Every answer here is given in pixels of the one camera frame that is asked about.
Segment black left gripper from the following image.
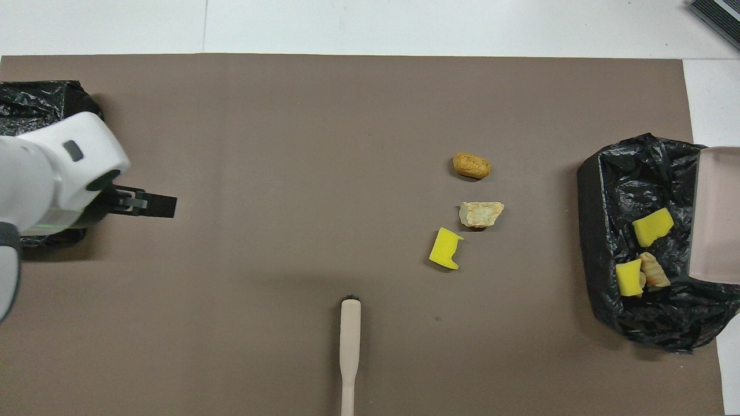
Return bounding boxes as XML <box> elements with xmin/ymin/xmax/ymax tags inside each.
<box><xmin>69</xmin><ymin>179</ymin><xmax>177</xmax><ymax>232</ymax></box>

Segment beige hand brush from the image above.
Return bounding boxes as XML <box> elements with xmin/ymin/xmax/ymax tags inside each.
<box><xmin>340</xmin><ymin>296</ymin><xmax>362</xmax><ymax>416</ymax></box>

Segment notched yellow sponge piece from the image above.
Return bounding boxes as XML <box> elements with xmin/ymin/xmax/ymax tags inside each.
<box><xmin>429</xmin><ymin>227</ymin><xmax>464</xmax><ymax>270</ymax></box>

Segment brown bread roll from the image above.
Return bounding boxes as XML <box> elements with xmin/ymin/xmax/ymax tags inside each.
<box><xmin>453</xmin><ymin>152</ymin><xmax>493</xmax><ymax>180</ymax></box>

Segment pale bread chunk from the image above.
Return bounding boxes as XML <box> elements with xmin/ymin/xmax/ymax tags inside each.
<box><xmin>459</xmin><ymin>201</ymin><xmax>505</xmax><ymax>229</ymax></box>

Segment wedge yellow sponge piece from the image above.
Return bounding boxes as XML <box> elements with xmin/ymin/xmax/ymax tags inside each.
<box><xmin>615</xmin><ymin>258</ymin><xmax>644</xmax><ymax>298</ymax></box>

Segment large yellow sponge piece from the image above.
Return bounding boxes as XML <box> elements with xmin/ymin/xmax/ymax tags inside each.
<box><xmin>632</xmin><ymin>207</ymin><xmax>675</xmax><ymax>248</ymax></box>

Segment small toy croissant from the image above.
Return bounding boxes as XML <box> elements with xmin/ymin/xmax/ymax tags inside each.
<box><xmin>639</xmin><ymin>252</ymin><xmax>671</xmax><ymax>288</ymax></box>

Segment beige plastic dustpan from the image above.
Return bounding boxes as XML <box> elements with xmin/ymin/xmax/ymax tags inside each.
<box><xmin>689</xmin><ymin>146</ymin><xmax>740</xmax><ymax>285</ymax></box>

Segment black bag-lined bin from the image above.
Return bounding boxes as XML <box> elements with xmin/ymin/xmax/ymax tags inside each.
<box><xmin>576</xmin><ymin>132</ymin><xmax>740</xmax><ymax>354</ymax></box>
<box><xmin>0</xmin><ymin>80</ymin><xmax>105</xmax><ymax>249</ymax></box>

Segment brown table mat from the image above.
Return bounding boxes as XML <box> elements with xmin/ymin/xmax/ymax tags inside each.
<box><xmin>0</xmin><ymin>54</ymin><xmax>726</xmax><ymax>416</ymax></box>

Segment dark grey ribbed object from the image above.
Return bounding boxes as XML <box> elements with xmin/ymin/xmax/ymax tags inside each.
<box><xmin>687</xmin><ymin>0</ymin><xmax>740</xmax><ymax>51</ymax></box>

